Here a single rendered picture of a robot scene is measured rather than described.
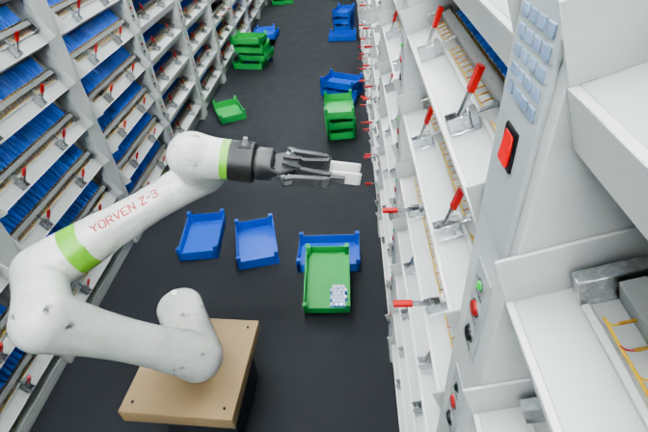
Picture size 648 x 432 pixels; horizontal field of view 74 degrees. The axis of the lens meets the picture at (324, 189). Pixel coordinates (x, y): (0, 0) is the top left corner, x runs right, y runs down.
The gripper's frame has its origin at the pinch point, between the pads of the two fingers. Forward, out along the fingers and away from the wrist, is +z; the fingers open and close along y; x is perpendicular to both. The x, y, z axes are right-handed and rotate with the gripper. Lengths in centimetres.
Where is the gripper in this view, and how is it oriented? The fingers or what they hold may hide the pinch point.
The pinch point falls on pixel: (345, 173)
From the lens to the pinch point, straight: 98.3
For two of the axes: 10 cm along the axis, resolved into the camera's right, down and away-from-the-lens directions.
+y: 0.2, -6.0, 8.0
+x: -1.2, 7.9, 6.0
